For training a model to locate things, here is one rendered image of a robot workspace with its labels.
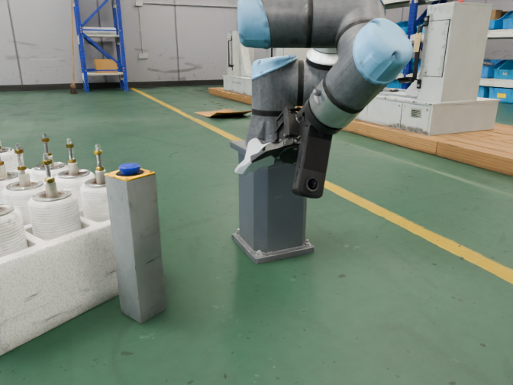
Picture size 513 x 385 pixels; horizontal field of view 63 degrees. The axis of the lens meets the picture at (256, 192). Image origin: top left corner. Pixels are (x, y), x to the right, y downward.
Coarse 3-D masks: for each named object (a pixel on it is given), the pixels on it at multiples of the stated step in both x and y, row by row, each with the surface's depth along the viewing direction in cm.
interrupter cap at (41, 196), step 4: (40, 192) 89; (44, 192) 89; (60, 192) 89; (64, 192) 89; (68, 192) 89; (32, 196) 86; (36, 196) 86; (40, 196) 86; (44, 196) 87; (56, 196) 87; (60, 196) 86; (64, 196) 86; (68, 196) 87; (36, 200) 84; (40, 200) 84; (44, 200) 84; (48, 200) 84; (52, 200) 84; (56, 200) 85
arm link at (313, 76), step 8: (312, 48) 102; (320, 48) 99; (328, 48) 98; (336, 48) 97; (312, 56) 100; (320, 56) 99; (328, 56) 98; (336, 56) 98; (304, 64) 103; (312, 64) 101; (320, 64) 99; (328, 64) 98; (304, 72) 102; (312, 72) 102; (320, 72) 100; (304, 80) 102; (312, 80) 102; (320, 80) 102; (304, 88) 103; (304, 96) 104; (304, 104) 107
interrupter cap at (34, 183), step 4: (32, 180) 97; (36, 180) 97; (40, 180) 97; (8, 184) 94; (12, 184) 94; (16, 184) 95; (32, 184) 95; (36, 184) 94; (40, 184) 94; (8, 188) 91; (12, 188) 92; (16, 188) 92; (20, 188) 92; (24, 188) 91; (28, 188) 91; (32, 188) 92
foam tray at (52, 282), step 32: (96, 224) 91; (32, 256) 79; (64, 256) 84; (96, 256) 90; (0, 288) 75; (32, 288) 80; (64, 288) 85; (96, 288) 92; (0, 320) 76; (32, 320) 81; (64, 320) 87; (0, 352) 77
